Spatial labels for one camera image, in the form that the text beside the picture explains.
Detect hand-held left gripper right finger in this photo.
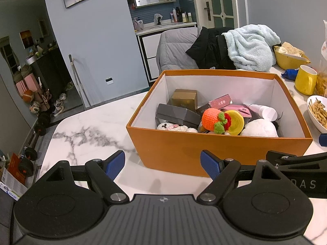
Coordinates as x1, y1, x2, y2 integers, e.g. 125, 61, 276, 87
197, 150, 289, 205

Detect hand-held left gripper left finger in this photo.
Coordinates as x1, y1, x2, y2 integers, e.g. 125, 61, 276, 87
45, 150, 130, 204

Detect orange storage box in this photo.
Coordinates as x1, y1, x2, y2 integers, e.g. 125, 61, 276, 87
126, 69, 313, 178

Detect orange crochet fruit toy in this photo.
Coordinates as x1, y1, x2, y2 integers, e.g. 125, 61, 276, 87
201, 108, 232, 134

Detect yellow round lid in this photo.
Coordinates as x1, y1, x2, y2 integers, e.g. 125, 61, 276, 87
224, 110, 245, 136

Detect white crochet rabbit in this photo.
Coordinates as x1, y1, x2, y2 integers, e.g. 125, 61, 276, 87
156, 122, 198, 133

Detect white striped plush toy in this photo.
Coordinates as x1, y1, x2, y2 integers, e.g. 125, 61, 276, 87
240, 119, 279, 138

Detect dark grey box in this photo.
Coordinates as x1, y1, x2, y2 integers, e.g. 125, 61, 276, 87
155, 104, 202, 128

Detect white hand cream tube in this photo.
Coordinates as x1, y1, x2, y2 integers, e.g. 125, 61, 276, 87
248, 104, 278, 121

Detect illustrated card box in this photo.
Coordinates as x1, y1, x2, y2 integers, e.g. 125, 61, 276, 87
196, 94, 232, 113

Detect pink snap wallet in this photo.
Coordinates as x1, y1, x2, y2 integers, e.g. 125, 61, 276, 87
226, 104, 252, 118

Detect small brown cardboard box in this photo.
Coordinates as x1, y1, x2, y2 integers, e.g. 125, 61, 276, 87
171, 89, 198, 111

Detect white oval bowl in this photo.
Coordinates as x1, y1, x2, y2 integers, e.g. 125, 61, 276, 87
307, 95, 327, 133

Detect shredded potato strips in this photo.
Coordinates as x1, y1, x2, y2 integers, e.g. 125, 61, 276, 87
309, 99, 327, 127

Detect clear bag of chips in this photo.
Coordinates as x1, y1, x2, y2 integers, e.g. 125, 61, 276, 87
315, 60, 327, 97

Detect yellow mug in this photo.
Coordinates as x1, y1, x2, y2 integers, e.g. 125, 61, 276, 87
295, 65, 318, 96

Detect blue wrapper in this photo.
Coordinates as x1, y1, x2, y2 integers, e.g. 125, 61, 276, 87
282, 68, 300, 80

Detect pair of sneakers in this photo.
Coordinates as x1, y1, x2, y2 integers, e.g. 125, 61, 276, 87
52, 93, 67, 116

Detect yellow bowl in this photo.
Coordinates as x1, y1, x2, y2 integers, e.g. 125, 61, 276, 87
274, 45, 311, 70

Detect black dumbbell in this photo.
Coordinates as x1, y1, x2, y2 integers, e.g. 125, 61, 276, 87
19, 153, 39, 177

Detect crumpled beige paper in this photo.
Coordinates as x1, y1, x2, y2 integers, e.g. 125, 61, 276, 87
275, 41, 307, 61

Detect patterned ball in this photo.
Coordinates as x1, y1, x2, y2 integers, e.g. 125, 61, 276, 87
29, 101, 42, 114

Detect white printed bag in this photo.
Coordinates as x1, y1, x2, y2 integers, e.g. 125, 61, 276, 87
320, 20, 327, 57

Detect cardboard box on floor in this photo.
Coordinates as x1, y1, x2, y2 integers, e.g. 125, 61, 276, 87
0, 153, 28, 202

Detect dark sideboard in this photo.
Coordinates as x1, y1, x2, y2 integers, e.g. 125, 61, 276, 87
32, 47, 71, 108

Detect basketball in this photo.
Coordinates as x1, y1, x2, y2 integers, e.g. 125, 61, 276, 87
22, 89, 35, 102

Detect black jacket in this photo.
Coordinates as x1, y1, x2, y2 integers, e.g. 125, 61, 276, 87
186, 27, 237, 70

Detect light blue fleece blanket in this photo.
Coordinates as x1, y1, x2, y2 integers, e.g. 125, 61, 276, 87
222, 24, 281, 72

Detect white vanity cabinet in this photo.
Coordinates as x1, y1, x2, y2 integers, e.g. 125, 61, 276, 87
136, 22, 198, 82

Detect grey down jacket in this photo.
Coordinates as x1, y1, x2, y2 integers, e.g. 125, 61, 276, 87
156, 28, 205, 70

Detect row of toiletry bottles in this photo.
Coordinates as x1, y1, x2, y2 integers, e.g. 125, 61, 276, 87
171, 8, 193, 23

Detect white glazed door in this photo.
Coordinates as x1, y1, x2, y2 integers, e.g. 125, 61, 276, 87
190, 0, 243, 30

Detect long-handled broom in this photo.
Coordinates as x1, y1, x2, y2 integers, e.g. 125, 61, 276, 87
68, 54, 90, 108

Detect small orange wall picture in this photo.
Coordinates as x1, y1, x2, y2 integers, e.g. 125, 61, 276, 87
20, 30, 34, 49

